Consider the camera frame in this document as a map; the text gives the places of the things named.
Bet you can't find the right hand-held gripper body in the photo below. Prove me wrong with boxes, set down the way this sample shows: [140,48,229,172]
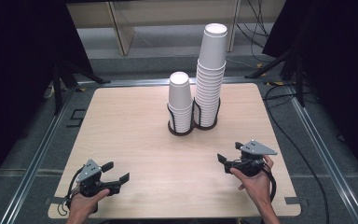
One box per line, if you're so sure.
[225,139,278,177]

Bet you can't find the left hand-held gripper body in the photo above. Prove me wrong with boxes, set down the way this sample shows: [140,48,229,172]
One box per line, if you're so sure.
[74,159,121,198]

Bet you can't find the black double cup holder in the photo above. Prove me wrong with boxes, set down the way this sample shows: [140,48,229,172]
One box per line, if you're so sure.
[166,96,222,137]

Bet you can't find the tall stack of cups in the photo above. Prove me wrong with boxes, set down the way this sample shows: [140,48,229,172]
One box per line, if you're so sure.
[194,60,227,127]

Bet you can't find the person's left hand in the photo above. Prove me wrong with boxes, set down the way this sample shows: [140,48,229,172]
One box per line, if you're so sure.
[69,188,111,218]

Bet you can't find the person's right hand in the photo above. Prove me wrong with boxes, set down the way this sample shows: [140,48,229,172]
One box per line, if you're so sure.
[229,154,276,210]

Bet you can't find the grey tape strip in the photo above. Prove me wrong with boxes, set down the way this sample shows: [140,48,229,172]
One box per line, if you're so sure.
[283,196,310,206]
[44,196,65,206]

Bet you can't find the black tripod stand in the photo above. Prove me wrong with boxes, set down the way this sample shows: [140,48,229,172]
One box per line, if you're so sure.
[50,60,112,116]
[244,46,308,108]

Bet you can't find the white object on floor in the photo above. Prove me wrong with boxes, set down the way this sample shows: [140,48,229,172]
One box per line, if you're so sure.
[43,85,56,100]

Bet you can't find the black curtain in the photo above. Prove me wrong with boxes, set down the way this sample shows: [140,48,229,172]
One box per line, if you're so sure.
[0,0,95,194]
[262,0,358,189]

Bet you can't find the light wooden shelf unit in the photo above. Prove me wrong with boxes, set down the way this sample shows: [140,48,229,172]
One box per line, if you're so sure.
[66,0,242,57]

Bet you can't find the right hand-held gripper cable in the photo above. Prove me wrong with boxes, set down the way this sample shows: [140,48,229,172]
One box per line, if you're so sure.
[261,163,278,203]

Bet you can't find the hand-held gripper cable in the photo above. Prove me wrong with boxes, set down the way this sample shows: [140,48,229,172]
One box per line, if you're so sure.
[261,163,278,203]
[57,167,86,217]

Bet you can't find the left hand-held gripper cable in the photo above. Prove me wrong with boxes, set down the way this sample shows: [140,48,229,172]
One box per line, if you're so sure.
[57,167,86,217]

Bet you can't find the long black floor cable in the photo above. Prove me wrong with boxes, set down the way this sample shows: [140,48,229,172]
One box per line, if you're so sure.
[262,83,331,224]

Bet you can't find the metal floor rail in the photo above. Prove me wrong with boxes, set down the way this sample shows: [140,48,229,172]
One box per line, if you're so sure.
[76,76,269,88]
[286,86,358,224]
[0,89,76,224]

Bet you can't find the bundle of black cables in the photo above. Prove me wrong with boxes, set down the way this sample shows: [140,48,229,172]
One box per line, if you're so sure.
[236,0,272,63]

